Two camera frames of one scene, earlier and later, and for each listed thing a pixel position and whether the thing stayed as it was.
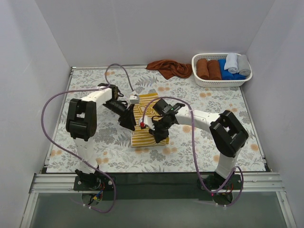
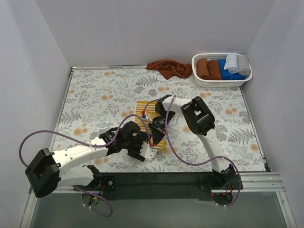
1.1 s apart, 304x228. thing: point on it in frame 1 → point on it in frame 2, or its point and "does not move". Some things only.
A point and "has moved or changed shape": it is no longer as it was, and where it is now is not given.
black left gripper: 127,116 → 134,149
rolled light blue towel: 231,63 does not move
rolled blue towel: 225,75 does not move
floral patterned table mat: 192,147 does not move
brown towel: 168,68 does not move
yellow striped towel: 141,137 has moved or changed shape
